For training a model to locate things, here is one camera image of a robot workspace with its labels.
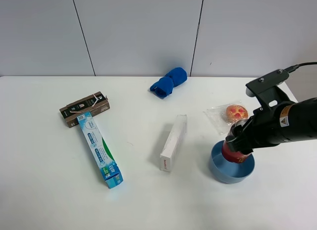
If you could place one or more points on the blue rolled towel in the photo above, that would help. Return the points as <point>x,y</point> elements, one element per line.
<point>165,85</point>

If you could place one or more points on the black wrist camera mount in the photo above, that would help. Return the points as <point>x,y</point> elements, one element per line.
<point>261,84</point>

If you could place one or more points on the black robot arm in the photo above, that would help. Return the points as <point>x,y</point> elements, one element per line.
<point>277,121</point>

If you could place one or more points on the red drink can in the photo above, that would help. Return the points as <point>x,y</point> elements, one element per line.
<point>230,151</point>

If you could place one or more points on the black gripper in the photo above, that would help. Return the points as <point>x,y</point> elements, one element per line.
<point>280,121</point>

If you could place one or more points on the blue plastic bowl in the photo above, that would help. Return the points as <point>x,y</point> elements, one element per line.
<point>229,172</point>

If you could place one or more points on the packaged round pastry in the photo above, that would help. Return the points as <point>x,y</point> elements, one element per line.
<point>224,116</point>

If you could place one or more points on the white long box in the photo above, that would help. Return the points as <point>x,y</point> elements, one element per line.
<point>175,137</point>

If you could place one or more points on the blue toothpaste box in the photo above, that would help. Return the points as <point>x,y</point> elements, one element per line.
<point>100,151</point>

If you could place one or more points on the brown cardboard box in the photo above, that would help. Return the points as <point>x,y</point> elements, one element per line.
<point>95,104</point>

